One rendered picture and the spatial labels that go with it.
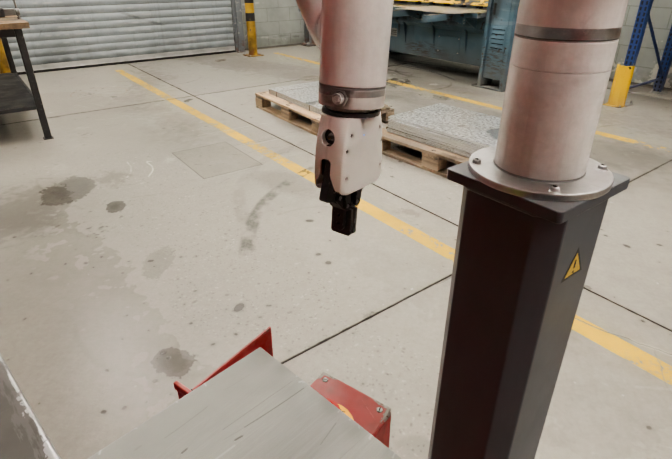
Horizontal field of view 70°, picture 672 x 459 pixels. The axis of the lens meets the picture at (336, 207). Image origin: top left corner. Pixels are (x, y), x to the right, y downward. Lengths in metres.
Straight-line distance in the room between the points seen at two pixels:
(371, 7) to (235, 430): 0.44
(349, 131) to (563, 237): 0.31
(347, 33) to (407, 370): 1.39
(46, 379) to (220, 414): 1.67
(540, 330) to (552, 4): 0.43
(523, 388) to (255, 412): 0.56
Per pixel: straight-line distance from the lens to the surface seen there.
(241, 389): 0.36
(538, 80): 0.64
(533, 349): 0.78
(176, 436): 0.34
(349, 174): 0.60
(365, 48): 0.57
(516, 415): 0.88
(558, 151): 0.67
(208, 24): 8.33
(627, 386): 1.98
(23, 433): 0.57
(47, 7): 7.73
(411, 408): 1.67
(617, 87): 5.69
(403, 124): 3.56
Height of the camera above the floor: 1.26
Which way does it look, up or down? 27 degrees down
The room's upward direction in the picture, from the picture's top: straight up
